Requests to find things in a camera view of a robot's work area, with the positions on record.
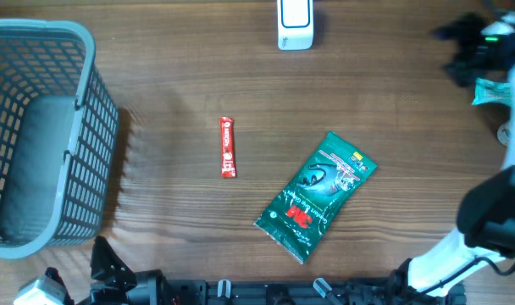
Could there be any grey plastic shopping basket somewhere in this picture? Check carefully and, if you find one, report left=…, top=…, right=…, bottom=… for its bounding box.
left=0, top=19, right=119, bottom=259

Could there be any white barcode scanner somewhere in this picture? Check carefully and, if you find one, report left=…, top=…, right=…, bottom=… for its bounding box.
left=277, top=0, right=314, bottom=51

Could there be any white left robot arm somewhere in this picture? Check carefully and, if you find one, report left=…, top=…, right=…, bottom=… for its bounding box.
left=45, top=236, right=176, bottom=305

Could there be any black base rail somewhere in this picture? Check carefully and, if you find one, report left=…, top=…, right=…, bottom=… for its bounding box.
left=167, top=278, right=467, bottom=305

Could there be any red Nescafe stick sachet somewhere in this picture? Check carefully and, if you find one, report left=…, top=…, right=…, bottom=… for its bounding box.
left=219, top=117, right=237, bottom=178

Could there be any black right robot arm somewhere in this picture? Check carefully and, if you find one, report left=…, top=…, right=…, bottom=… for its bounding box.
left=373, top=2, right=515, bottom=304

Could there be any green 3M gloves packet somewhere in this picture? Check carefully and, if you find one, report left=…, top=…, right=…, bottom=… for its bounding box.
left=254, top=131, right=378, bottom=263

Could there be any mint green wipes packet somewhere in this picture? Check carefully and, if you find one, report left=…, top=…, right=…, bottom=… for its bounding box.
left=472, top=78, right=512, bottom=107

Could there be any white jar green lid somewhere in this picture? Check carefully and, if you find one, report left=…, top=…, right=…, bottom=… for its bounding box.
left=496, top=121, right=511, bottom=147

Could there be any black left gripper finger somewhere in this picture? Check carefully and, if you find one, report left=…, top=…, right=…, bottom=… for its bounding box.
left=90, top=236, right=137, bottom=291
left=45, top=267, right=75, bottom=305

